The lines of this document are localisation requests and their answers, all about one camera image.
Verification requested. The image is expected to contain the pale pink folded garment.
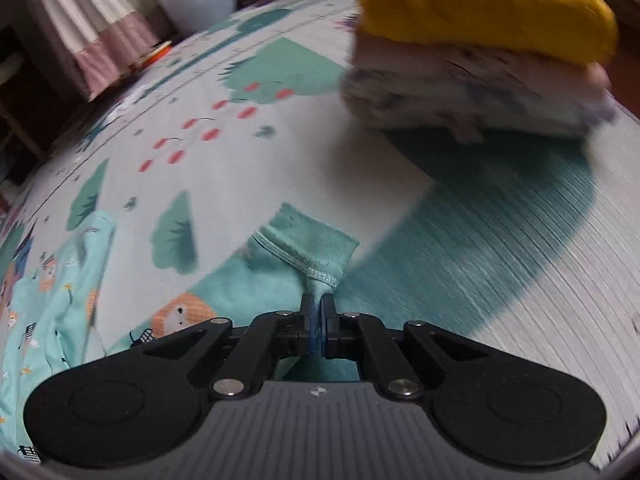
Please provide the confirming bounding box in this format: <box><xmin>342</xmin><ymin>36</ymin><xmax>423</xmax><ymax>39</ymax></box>
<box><xmin>352</xmin><ymin>25</ymin><xmax>613</xmax><ymax>106</ymax></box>

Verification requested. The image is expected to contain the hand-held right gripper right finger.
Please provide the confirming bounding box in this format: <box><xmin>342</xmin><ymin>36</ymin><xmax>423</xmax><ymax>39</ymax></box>
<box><xmin>321</xmin><ymin>294</ymin><xmax>501</xmax><ymax>402</ymax></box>

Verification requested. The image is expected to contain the white printed folded garment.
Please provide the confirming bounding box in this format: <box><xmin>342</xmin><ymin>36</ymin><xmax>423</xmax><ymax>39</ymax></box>
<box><xmin>342</xmin><ymin>60</ymin><xmax>618</xmax><ymax>145</ymax></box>

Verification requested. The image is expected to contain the small orange object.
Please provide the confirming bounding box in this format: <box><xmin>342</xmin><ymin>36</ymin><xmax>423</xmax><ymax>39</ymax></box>
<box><xmin>144</xmin><ymin>42</ymin><xmax>174</xmax><ymax>64</ymax></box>

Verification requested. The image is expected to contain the yellow folded garment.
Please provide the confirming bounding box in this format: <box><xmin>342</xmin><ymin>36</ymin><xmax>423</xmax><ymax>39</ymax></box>
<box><xmin>350</xmin><ymin>0</ymin><xmax>618</xmax><ymax>66</ymax></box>

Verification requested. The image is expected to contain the white and pink striped curtain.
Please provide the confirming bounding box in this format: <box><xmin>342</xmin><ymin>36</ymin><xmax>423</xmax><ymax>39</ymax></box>
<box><xmin>20</xmin><ymin>0</ymin><xmax>173</xmax><ymax>103</ymax></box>

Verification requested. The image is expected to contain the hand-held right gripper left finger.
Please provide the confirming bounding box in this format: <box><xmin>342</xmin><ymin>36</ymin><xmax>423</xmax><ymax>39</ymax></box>
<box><xmin>131</xmin><ymin>294</ymin><xmax>321</xmax><ymax>402</ymax></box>

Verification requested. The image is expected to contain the teal printed garment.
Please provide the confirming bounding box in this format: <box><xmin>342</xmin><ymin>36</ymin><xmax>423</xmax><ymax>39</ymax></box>
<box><xmin>0</xmin><ymin>202</ymin><xmax>361</xmax><ymax>461</ymax></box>

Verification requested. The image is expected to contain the printed play mat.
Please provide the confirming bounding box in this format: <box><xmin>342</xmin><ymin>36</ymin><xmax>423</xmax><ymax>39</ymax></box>
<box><xmin>0</xmin><ymin>0</ymin><xmax>640</xmax><ymax>471</ymax></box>

